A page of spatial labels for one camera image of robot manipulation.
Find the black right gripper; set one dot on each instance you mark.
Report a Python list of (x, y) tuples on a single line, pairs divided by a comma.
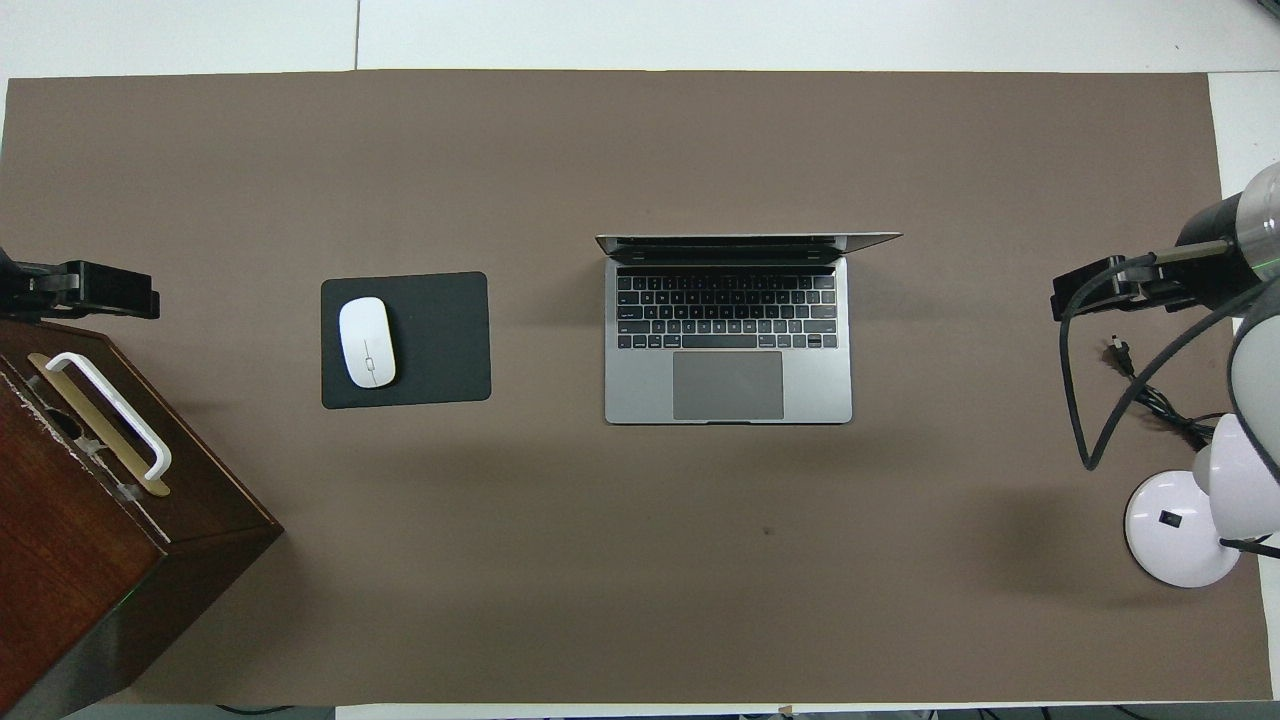
[(1165, 285)]

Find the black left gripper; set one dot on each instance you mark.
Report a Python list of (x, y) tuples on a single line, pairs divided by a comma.
[(30, 285)]

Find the grey aluminium laptop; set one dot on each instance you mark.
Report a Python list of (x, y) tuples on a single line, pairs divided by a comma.
[(760, 400)]

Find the white computer mouse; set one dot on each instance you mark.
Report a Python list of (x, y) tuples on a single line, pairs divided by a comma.
[(366, 340)]

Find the white desk lamp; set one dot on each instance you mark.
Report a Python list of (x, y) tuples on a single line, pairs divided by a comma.
[(1165, 535)]

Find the dark wooden box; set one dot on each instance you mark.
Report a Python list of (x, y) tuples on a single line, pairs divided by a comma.
[(70, 560)]

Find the black mouse pad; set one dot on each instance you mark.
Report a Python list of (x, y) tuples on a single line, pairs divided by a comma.
[(440, 340)]

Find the large brown table mat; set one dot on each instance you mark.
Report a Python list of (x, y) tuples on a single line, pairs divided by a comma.
[(640, 580)]

